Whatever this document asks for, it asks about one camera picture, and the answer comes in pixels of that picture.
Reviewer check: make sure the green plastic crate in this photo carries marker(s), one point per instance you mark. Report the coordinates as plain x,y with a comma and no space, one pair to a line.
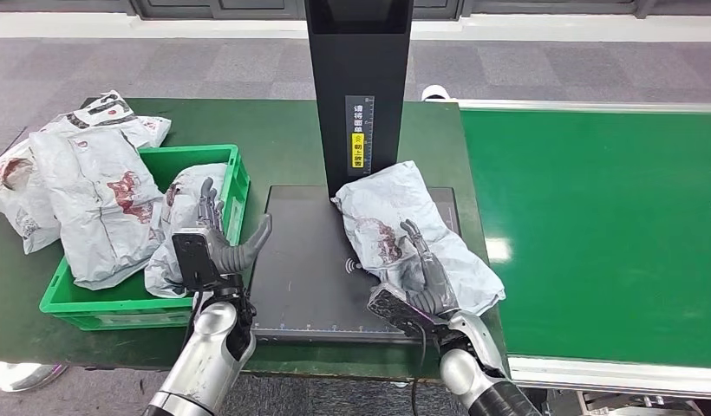
160,165

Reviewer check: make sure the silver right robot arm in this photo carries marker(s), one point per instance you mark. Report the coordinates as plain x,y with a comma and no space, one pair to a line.
476,373

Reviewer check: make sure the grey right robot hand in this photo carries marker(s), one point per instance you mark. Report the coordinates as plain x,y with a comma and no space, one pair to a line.
430,287

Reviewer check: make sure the green conveyor belt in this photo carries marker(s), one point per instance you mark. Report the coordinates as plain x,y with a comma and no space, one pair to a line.
591,201

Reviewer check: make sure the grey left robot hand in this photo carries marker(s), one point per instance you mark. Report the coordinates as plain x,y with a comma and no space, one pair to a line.
235,255

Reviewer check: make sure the black inbound scanner machine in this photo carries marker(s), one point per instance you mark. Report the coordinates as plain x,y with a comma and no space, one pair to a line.
304,258

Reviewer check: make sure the small grey poly mailer parcel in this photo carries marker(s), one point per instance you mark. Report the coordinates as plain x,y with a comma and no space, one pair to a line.
186,195

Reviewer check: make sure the white round cap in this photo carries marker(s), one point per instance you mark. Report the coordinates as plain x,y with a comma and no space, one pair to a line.
436,90

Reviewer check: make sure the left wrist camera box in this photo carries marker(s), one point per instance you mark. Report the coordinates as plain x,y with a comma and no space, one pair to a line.
194,258

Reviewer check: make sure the round silver metal base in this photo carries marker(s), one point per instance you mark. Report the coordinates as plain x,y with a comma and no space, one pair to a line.
22,376

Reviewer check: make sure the grey parcel with red print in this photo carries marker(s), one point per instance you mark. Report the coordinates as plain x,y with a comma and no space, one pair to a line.
97,218

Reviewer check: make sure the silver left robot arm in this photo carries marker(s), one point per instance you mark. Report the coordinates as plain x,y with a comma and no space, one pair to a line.
209,356

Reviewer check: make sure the yellow and grey scanner label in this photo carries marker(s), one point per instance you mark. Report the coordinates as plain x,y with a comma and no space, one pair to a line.
358,152

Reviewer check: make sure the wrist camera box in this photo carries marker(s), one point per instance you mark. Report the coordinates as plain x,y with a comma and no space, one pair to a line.
194,258
395,313

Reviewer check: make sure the white printed plastic bag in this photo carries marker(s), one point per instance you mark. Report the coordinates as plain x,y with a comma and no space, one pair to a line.
16,201

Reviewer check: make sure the long grey poly mailer parcel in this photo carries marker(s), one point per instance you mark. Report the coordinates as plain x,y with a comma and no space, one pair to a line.
390,201

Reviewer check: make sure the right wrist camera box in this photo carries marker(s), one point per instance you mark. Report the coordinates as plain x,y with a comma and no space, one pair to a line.
395,313

